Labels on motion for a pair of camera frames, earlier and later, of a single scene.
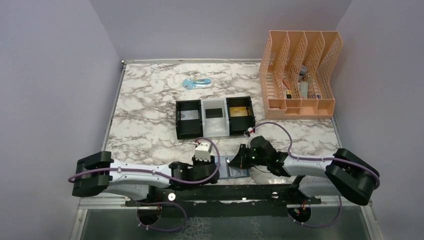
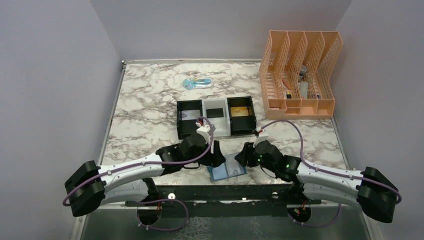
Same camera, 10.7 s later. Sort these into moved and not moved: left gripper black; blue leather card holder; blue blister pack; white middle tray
Moved: left gripper black
Not moved: blue leather card holder; white middle tray; blue blister pack
